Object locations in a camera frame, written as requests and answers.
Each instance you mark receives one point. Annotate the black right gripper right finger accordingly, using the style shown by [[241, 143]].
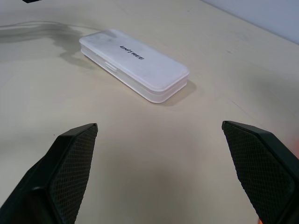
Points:
[[264, 168]]

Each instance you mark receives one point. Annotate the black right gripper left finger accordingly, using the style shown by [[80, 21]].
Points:
[[58, 172]]

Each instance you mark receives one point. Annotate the white plastic case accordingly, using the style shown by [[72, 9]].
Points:
[[135, 65]]

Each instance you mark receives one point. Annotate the black object at table edge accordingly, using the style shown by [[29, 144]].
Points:
[[30, 1]]

